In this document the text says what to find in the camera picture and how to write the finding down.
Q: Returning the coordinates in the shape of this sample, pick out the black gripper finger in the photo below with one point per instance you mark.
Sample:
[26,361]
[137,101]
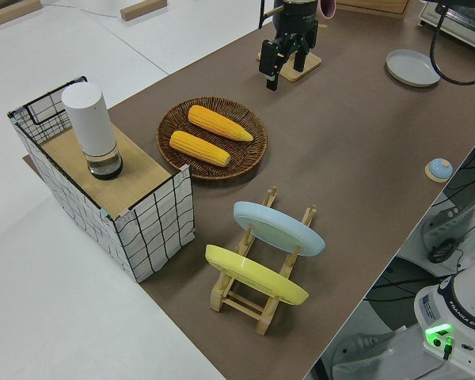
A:
[299,59]
[269,57]

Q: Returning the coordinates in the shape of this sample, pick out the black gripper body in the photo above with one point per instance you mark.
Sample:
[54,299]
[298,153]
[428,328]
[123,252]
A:
[297,17]

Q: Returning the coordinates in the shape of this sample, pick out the gray round plate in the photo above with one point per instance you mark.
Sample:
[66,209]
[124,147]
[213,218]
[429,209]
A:
[411,65]

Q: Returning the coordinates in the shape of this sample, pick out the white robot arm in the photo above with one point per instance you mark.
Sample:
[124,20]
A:
[463,289]

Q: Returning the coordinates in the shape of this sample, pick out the light blue plate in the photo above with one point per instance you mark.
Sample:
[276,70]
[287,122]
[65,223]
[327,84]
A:
[277,229]

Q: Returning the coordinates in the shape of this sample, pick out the yellow plate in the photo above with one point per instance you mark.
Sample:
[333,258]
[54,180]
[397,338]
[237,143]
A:
[253,273]

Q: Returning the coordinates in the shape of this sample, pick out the wooden plate rack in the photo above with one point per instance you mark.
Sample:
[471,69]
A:
[218,297]

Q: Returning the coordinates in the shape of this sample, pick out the wooden mug tree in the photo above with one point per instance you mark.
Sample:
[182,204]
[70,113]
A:
[310,63]

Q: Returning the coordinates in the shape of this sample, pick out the gripper brass rod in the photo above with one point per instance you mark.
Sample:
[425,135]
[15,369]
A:
[270,14]

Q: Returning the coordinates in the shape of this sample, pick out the pink mug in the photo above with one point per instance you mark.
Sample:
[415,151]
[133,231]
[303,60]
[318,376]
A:
[329,10]

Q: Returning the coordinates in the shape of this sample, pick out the wooden drawer cabinet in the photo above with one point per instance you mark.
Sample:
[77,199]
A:
[372,8]

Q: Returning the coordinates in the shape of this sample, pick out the long pointed yellow corn cob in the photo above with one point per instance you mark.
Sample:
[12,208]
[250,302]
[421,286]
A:
[217,122]

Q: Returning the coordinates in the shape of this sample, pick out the brown wicker basket tray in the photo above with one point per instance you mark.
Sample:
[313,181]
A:
[247,156]

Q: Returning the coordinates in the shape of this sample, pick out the short blunt yellow corn cob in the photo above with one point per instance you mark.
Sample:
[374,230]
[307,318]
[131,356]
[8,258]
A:
[198,147]

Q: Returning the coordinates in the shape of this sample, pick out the wooden block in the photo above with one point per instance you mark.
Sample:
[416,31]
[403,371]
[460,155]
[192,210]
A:
[142,10]
[12,12]

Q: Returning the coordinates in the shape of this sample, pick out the pink binder clip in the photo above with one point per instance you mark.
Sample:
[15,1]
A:
[184,170]

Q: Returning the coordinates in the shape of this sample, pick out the white toaster oven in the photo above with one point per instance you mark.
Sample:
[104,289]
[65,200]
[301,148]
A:
[467,27]

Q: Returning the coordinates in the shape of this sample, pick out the blue dome bell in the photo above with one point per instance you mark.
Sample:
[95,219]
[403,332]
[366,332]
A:
[439,168]

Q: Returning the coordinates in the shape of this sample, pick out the wooden box shelf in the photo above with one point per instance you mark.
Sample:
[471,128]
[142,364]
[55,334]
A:
[134,178]

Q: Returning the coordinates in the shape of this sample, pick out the brown table mat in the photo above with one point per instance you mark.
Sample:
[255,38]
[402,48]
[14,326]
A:
[340,237]

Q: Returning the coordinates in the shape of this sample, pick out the white cylinder with glass base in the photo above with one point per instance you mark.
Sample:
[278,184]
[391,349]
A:
[89,122]

